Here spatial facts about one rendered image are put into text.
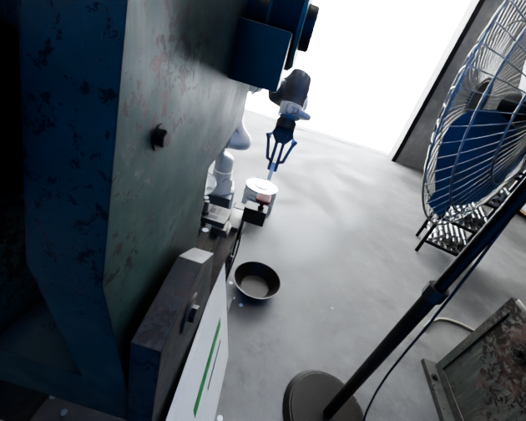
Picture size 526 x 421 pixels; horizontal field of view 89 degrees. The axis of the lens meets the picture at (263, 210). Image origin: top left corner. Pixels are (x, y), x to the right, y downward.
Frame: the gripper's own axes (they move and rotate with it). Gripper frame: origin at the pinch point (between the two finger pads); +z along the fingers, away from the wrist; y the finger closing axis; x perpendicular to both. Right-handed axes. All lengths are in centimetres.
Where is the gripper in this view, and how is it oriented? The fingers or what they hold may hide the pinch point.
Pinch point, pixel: (271, 170)
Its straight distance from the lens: 104.8
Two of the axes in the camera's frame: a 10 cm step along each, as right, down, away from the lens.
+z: -3.0, 9.5, 1.1
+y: -9.5, -3.0, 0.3
